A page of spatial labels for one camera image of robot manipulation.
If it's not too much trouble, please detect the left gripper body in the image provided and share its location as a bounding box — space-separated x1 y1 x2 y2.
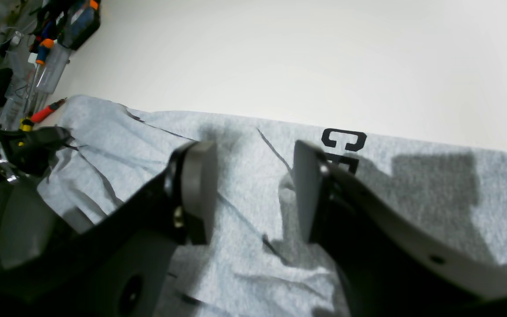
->
0 127 70 184

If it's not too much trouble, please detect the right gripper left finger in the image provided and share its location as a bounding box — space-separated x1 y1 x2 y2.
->
0 142 217 317

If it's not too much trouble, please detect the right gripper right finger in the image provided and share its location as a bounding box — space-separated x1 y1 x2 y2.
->
294 140 507 317

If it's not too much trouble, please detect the red-handled screwdriver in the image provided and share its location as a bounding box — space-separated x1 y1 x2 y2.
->
30 98 67 124

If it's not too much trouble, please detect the grey T-shirt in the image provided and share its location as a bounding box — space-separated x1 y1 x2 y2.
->
37 96 507 317

